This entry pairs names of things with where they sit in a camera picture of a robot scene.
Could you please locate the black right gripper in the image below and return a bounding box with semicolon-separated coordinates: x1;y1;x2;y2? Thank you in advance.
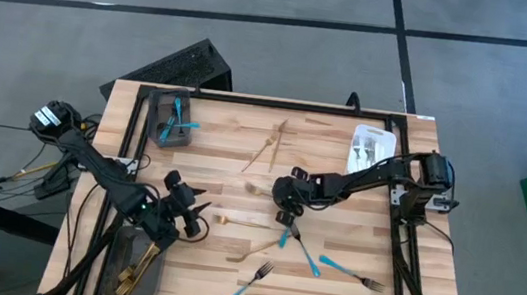
267;164;330;231

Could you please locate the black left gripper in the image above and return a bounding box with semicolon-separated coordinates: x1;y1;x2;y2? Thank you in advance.
157;169;216;240

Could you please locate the gold fork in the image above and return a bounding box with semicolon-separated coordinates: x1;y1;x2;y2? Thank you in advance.
240;131;279;177
211;213;277;232
113;245;156;295
224;232;284;270
267;117;289;176
116;239;163;295
244;181;275;199
114;263;139;287

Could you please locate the gray translucent plastic bin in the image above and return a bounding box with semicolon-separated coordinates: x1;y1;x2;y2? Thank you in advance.
141;83;200;154
101;222;170;295

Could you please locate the white plastic bin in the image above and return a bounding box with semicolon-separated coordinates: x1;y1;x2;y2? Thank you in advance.
343;122;401;181

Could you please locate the black perforated box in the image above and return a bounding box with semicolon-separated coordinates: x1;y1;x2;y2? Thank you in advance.
97;26;240;116

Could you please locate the black floor beam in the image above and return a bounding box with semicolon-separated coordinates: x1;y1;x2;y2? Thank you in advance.
0;193;64;248

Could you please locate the black cable loop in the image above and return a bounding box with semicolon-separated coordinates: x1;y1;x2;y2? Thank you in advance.
344;90;364;116

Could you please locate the yellow cable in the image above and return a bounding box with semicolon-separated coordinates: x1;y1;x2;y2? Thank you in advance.
0;154;64;200

